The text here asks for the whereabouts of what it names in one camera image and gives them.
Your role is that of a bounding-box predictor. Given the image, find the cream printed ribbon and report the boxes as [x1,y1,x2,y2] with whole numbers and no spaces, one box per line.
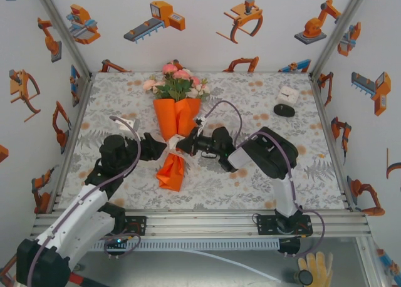
[162,133,197,170]

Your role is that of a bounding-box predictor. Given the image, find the orange wrapping paper sheet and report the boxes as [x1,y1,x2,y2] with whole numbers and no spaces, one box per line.
[152,97,202,192]

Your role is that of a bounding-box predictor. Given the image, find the cream bud flower stem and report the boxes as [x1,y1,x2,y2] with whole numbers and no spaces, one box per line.
[186,76,211,102]

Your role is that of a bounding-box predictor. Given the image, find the peach blossom flower stem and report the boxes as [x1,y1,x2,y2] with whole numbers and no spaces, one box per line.
[142,75,165,93]

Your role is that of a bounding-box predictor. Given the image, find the floral printed tablecloth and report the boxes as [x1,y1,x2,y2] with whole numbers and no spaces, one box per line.
[59,71,345,211]

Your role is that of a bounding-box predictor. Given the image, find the black oval object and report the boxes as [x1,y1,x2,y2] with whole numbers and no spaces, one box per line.
[273,103,296,117]

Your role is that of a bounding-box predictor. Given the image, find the circuit board with green light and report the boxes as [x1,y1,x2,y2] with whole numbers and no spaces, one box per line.
[105,236,131,249]

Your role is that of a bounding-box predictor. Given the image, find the small white square clock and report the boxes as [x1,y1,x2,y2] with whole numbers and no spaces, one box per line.
[277,85,300,107]

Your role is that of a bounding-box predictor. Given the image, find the black controller box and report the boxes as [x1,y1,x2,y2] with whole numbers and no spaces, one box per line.
[278,238,301,256]

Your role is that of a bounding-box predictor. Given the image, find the grey metal shelf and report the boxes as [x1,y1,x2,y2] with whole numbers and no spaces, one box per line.
[71,249,382,287]

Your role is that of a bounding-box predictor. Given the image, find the red pipe wrench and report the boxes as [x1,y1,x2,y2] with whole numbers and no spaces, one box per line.
[67,273,110,287]

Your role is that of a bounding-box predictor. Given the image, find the black round knob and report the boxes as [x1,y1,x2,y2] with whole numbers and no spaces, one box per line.
[294,269,314,286]

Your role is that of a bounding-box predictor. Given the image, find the yellow work glove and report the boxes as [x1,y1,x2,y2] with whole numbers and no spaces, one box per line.
[296,251,333,287]

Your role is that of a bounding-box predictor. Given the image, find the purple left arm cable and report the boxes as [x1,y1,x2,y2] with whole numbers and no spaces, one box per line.
[26,115,142,287]

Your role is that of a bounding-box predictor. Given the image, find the aluminium side rail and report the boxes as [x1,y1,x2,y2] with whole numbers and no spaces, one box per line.
[51,73,95,213]
[308,73,358,212]

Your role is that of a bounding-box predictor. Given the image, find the aluminium frame cross rails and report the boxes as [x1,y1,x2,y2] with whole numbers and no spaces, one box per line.
[29,209,372,239]

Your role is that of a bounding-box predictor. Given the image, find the white slotted cable duct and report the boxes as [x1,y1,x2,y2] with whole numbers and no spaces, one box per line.
[90,239,280,252]

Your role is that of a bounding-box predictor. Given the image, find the aluminium frame post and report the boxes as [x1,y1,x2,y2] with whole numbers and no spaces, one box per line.
[31,0,93,80]
[308,0,373,80]

